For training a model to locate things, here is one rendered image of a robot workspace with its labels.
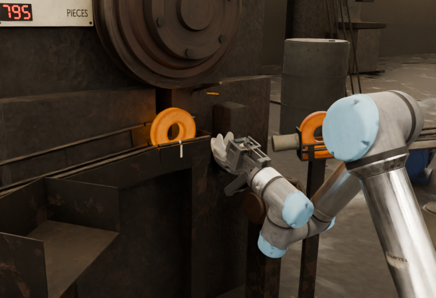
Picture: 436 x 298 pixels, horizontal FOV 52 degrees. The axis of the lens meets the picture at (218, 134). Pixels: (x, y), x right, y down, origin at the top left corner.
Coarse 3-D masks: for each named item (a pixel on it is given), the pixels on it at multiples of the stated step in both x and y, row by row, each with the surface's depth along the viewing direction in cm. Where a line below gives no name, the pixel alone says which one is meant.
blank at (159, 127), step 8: (160, 112) 140; (168, 112) 139; (176, 112) 141; (184, 112) 142; (160, 120) 138; (168, 120) 139; (176, 120) 141; (184, 120) 143; (192, 120) 145; (152, 128) 139; (160, 128) 138; (168, 128) 140; (184, 128) 144; (192, 128) 146; (152, 136) 139; (160, 136) 139; (184, 136) 144; (192, 136) 146; (152, 144) 141
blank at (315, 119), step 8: (320, 112) 155; (304, 120) 156; (312, 120) 155; (320, 120) 155; (304, 128) 155; (312, 128) 155; (304, 136) 156; (312, 136) 156; (320, 152) 158; (328, 152) 158
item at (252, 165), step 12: (228, 144) 116; (240, 144) 114; (252, 144) 117; (228, 156) 117; (240, 156) 113; (252, 156) 114; (264, 156) 113; (228, 168) 118; (240, 168) 116; (252, 168) 113
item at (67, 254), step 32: (32, 192) 104; (64, 192) 106; (96, 192) 103; (0, 224) 95; (32, 224) 105; (64, 224) 108; (96, 224) 106; (0, 256) 81; (32, 256) 79; (64, 256) 96; (96, 256) 95; (0, 288) 83; (32, 288) 81; (64, 288) 86
